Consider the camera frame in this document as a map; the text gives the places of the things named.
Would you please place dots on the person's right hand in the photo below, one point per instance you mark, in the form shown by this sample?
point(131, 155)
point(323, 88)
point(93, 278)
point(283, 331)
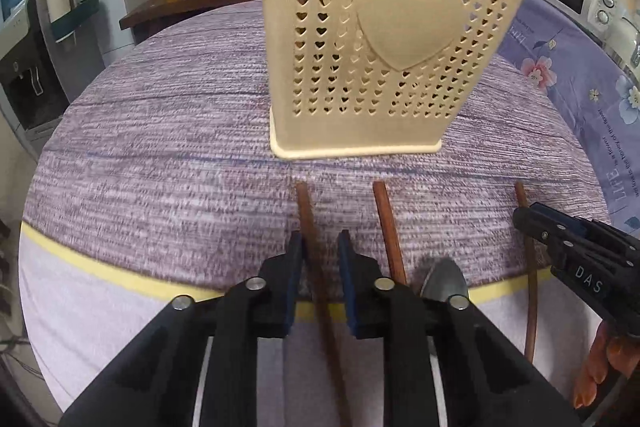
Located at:
point(602, 367)

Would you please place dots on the small metal spoon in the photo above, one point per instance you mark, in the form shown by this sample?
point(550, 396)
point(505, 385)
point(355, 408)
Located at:
point(445, 277)

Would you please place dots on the blue floral cloth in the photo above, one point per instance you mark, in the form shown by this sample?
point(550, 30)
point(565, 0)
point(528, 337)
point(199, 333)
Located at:
point(575, 82)

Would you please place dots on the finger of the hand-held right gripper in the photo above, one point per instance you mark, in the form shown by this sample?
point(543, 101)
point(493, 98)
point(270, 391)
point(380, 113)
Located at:
point(560, 219)
point(542, 232)

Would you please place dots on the brown wooden chopstick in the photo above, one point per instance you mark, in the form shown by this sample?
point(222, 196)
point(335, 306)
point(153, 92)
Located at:
point(531, 307)
point(390, 232)
point(306, 217)

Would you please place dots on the teal cup holder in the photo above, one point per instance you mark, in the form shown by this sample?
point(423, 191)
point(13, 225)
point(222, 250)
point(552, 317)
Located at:
point(75, 19)

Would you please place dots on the grey water dispenser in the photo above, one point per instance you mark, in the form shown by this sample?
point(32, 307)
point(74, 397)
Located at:
point(30, 72)

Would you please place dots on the dark wooden counter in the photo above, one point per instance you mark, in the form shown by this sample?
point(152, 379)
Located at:
point(165, 14)

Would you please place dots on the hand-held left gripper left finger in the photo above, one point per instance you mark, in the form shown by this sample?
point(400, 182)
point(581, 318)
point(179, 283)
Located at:
point(295, 287)

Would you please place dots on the white kettle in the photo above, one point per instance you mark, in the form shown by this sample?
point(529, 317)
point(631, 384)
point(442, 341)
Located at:
point(630, 42)

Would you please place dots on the beige heart-pattern utensil holder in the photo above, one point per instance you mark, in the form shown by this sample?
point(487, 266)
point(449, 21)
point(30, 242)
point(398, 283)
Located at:
point(400, 27)

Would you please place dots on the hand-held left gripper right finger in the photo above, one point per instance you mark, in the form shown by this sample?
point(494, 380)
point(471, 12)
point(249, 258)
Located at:
point(350, 287)

